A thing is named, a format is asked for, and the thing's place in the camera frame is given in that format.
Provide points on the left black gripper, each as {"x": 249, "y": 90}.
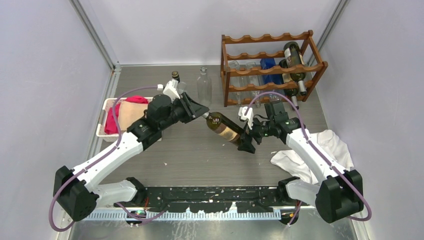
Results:
{"x": 197, "y": 109}

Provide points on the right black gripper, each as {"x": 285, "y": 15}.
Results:
{"x": 246, "y": 144}

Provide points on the dark green wine bottle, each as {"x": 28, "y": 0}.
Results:
{"x": 289, "y": 92}

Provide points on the green wine bottle front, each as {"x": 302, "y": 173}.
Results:
{"x": 293, "y": 58}

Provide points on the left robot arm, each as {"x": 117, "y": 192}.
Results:
{"x": 79, "y": 190}

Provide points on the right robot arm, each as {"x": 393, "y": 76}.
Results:
{"x": 338, "y": 192}

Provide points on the clear whisky bottle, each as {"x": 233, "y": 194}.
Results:
{"x": 179, "y": 85}

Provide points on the tall clear glass bottle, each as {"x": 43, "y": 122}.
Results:
{"x": 204, "y": 88}

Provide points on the wooden wine rack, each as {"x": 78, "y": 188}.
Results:
{"x": 226, "y": 72}

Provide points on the beige folded cloth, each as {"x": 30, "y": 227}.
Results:
{"x": 129, "y": 112}

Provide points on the white cloth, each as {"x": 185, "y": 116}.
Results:
{"x": 291, "y": 162}

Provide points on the white plastic basket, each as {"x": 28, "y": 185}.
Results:
{"x": 107, "y": 104}

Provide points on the red cloth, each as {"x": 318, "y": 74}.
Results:
{"x": 110, "y": 124}

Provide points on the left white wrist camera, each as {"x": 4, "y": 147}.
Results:
{"x": 169, "y": 90}

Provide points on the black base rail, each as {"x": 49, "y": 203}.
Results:
{"x": 211, "y": 199}

